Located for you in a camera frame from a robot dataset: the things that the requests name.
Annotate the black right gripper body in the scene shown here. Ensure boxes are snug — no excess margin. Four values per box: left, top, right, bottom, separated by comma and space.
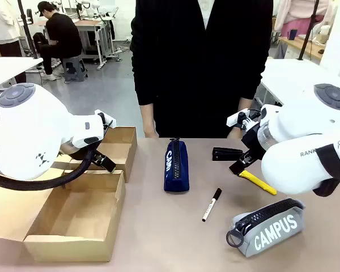
241, 122, 266, 164

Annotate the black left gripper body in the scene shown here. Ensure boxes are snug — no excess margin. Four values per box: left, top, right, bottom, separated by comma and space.
59, 141, 103, 163

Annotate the small cardboard box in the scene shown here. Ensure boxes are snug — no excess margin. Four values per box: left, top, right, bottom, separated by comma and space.
53, 126, 138, 184

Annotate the black stapler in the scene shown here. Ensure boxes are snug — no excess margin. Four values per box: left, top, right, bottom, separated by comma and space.
211, 146, 244, 162

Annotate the yellow utility knife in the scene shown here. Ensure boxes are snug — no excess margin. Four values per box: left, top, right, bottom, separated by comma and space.
238, 169, 278, 196

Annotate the white marker black cap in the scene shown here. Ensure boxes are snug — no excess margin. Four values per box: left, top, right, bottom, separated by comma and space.
202, 188, 223, 223

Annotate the large cardboard box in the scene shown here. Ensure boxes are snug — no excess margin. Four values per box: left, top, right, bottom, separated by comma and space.
0, 161, 127, 263

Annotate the blue campus pencil case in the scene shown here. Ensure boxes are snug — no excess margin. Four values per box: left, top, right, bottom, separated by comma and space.
163, 138, 190, 193

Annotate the grey campus pencil case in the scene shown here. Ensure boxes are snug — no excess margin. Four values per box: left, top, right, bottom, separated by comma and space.
226, 198, 306, 258

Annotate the person's right forearm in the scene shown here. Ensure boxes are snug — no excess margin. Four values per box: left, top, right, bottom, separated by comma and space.
140, 103, 156, 122

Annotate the person's left forearm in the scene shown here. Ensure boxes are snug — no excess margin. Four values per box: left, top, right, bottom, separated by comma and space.
237, 97, 253, 113

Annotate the person's right hand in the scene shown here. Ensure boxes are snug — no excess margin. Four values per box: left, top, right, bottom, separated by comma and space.
143, 118, 159, 139

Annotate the white table with square legs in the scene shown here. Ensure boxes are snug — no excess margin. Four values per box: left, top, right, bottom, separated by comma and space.
254, 56, 340, 108

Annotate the grey plastic stool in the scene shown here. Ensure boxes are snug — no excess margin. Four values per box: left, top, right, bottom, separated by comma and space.
62, 55, 88, 83

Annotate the person in black cardigan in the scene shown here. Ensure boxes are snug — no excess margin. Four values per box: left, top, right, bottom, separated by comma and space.
130, 0, 274, 139

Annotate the wooden table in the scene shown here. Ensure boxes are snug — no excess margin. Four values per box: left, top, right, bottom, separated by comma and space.
279, 35, 325, 60

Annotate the white table with round leg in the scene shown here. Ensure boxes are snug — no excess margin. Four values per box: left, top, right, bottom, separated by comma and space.
0, 57, 44, 91

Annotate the seated man in black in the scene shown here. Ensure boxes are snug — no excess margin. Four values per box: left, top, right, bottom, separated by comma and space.
36, 1, 83, 82

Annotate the black stand pole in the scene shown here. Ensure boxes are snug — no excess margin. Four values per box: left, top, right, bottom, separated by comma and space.
297, 0, 320, 61
16, 0, 39, 59

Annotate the background workbench desk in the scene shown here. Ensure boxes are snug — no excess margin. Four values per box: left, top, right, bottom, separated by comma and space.
73, 19, 110, 70

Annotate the white paper cup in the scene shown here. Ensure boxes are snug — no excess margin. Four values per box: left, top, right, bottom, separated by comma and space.
320, 25, 332, 43

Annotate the person in pink top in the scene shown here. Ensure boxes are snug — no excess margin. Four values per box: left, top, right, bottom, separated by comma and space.
273, 0, 338, 39

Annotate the person in white jacket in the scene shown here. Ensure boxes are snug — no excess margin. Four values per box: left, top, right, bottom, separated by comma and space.
0, 0, 27, 84

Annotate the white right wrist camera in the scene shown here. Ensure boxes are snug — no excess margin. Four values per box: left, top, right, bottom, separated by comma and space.
226, 108, 250, 128

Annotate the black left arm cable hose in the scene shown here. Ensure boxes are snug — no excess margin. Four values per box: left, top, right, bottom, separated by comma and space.
0, 141, 103, 191

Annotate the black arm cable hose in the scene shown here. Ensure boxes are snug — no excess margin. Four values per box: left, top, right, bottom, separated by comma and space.
0, 141, 103, 191
312, 144, 340, 197

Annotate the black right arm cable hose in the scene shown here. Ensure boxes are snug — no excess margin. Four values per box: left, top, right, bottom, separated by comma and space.
312, 144, 340, 197

